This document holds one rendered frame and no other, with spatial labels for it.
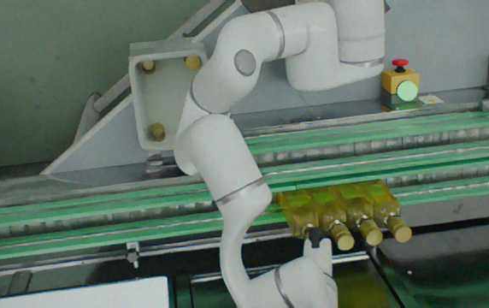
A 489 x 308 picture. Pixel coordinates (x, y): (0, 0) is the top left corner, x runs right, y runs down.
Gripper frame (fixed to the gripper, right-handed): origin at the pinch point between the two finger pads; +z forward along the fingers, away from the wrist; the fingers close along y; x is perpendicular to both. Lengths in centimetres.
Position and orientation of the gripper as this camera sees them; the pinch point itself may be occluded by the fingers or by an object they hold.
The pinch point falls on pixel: (316, 245)
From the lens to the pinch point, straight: 127.5
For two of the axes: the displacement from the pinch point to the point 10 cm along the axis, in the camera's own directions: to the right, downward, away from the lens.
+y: -0.6, -9.3, -3.6
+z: 1.2, -3.7, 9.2
